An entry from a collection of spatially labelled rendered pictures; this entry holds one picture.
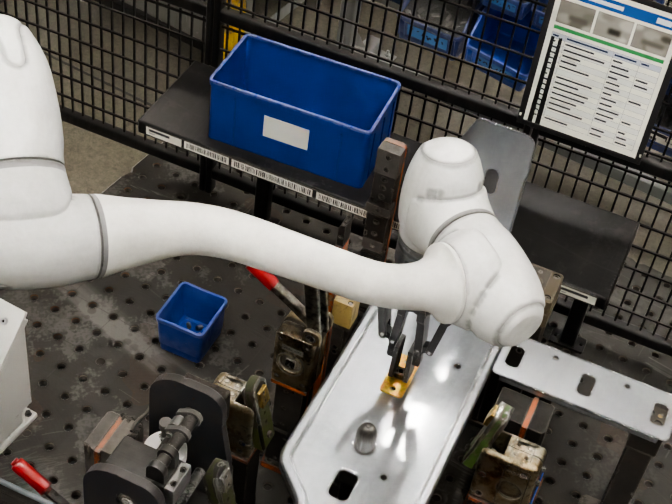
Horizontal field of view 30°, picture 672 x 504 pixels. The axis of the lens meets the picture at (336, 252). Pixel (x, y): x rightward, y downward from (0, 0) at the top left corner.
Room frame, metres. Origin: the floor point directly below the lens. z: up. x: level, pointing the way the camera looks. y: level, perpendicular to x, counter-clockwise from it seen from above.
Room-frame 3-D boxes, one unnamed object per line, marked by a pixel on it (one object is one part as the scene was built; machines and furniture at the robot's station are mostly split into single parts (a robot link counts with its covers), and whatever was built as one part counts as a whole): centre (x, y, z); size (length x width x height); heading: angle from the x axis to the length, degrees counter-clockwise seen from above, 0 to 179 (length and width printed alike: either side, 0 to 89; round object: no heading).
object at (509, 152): (1.50, -0.22, 1.17); 0.12 x 0.01 x 0.34; 72
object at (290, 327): (1.31, 0.03, 0.88); 0.07 x 0.06 x 0.35; 72
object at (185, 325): (1.55, 0.24, 0.74); 0.11 x 0.10 x 0.09; 162
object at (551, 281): (1.47, -0.33, 0.88); 0.08 x 0.08 x 0.36; 72
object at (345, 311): (1.37, -0.03, 0.88); 0.04 x 0.04 x 0.36; 72
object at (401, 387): (1.26, -0.13, 1.02); 0.08 x 0.04 x 0.01; 162
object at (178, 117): (1.73, -0.07, 1.02); 0.90 x 0.22 x 0.03; 72
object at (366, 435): (1.13, -0.08, 1.02); 0.03 x 0.03 x 0.07
